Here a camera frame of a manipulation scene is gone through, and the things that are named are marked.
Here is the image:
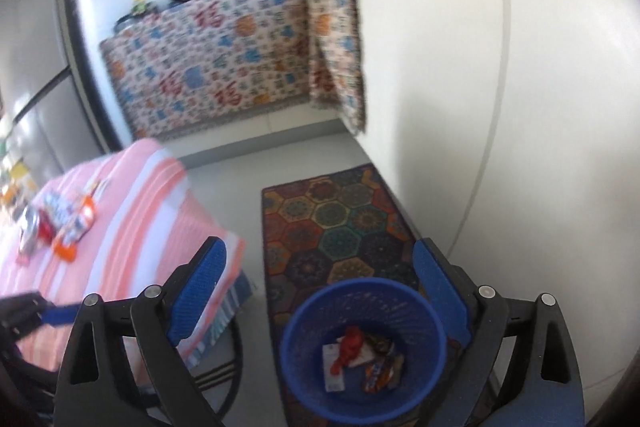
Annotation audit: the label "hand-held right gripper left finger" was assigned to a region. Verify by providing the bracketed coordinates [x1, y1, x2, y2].
[55, 236, 228, 427]

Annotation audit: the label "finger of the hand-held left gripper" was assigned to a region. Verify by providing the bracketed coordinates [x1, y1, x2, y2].
[31, 293, 83, 328]

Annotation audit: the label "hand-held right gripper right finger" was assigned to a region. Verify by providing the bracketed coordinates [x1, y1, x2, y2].
[412, 237, 586, 427]

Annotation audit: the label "blue plastic mesh basket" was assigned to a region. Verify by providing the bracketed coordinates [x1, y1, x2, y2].
[279, 278, 448, 420]

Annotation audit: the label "orange soda can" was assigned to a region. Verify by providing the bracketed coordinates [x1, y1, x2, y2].
[52, 197, 97, 264]

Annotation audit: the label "dark orange wrapper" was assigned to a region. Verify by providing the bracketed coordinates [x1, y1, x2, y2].
[362, 337, 405, 396]

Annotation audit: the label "white cartoon plastic box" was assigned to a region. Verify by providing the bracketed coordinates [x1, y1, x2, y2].
[40, 189, 76, 228]

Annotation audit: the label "red foil wrapper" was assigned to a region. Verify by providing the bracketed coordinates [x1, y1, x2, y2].
[330, 327, 364, 374]

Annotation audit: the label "white patterned carton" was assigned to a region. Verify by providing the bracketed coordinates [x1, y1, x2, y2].
[322, 342, 347, 394]

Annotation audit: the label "striped pink white tablecloth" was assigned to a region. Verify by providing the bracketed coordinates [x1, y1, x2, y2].
[0, 138, 256, 368]

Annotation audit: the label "hexagon patterned rug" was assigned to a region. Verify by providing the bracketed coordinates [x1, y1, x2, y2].
[261, 163, 501, 427]

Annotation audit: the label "yellow cardboard box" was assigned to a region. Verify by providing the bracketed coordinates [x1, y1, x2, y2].
[7, 159, 31, 182]

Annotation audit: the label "cream kitchen counter cabinets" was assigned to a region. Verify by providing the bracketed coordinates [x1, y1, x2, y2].
[345, 0, 640, 408]

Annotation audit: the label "large printed blanket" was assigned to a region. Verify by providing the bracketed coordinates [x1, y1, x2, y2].
[99, 0, 313, 140]

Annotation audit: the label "grey refrigerator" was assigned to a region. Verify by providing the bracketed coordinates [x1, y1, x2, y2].
[0, 0, 103, 188]

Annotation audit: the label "small printed blanket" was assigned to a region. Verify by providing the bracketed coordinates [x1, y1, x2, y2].
[302, 0, 368, 136]

